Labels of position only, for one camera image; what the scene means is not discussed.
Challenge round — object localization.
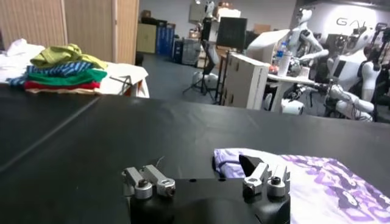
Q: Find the white crumpled garment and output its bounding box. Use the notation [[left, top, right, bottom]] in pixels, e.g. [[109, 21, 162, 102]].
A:
[[0, 38, 46, 83]]

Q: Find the blue storage cabinet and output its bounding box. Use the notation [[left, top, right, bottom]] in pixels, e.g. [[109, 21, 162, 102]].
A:
[[155, 23, 176, 57]]

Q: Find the yellow-green garment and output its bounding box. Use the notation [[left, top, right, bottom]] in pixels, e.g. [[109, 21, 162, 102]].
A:
[[29, 43, 108, 70]]

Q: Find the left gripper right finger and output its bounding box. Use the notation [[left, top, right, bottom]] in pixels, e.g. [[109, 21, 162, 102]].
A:
[[238, 154, 291, 197]]

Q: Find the black monitor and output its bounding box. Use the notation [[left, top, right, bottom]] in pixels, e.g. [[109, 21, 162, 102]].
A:
[[215, 16, 248, 51]]

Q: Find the thin black rod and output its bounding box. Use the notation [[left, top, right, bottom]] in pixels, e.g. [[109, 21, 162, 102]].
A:
[[109, 75, 132, 88]]

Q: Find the beige garment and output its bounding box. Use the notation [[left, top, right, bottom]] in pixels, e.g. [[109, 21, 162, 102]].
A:
[[26, 87, 103, 96]]

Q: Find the clear blue-capped water bottle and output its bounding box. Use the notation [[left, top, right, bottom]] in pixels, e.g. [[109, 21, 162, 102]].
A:
[[275, 41, 289, 58]]

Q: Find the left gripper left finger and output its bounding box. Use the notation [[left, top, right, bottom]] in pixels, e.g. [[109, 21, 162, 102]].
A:
[[121, 164, 177, 200]]

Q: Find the blue striped garment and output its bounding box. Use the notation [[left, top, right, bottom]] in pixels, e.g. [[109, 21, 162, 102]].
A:
[[5, 61, 95, 88]]

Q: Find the wicker folding screen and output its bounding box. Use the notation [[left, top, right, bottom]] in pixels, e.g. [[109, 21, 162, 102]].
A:
[[0, 0, 140, 65]]

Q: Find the white jointed robot arm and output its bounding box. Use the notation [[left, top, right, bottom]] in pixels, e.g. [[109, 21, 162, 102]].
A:
[[292, 83, 375, 122]]

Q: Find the tall white cardboard box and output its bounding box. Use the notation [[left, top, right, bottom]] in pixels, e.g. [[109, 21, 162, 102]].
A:
[[221, 52, 271, 110]]

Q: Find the small white robot base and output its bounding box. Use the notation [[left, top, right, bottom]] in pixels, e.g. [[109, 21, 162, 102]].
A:
[[191, 71, 219, 91]]

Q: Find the slim white humanoid robot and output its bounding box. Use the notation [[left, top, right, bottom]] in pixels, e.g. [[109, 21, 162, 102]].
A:
[[289, 7, 330, 66]]

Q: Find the beige storage cabinet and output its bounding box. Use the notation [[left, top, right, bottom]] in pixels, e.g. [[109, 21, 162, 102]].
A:
[[136, 23, 158, 55]]

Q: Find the white curved shell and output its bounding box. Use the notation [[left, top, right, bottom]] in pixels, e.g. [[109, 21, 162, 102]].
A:
[[246, 29, 290, 65]]

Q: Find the red garment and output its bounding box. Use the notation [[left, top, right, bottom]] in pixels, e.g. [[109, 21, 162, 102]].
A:
[[23, 80, 101, 91]]

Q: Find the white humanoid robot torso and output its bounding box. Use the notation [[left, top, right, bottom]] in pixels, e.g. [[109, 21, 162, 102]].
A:
[[327, 26, 390, 103]]

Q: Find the black tripod stand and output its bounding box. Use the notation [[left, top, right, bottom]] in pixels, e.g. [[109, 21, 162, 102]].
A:
[[182, 39, 220, 101]]

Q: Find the lavender t-shirt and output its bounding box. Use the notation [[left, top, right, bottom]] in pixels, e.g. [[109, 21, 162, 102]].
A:
[[212, 148, 390, 224]]

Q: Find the white rounded robot base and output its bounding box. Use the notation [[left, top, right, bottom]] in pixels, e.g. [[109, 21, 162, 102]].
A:
[[280, 99, 305, 116]]

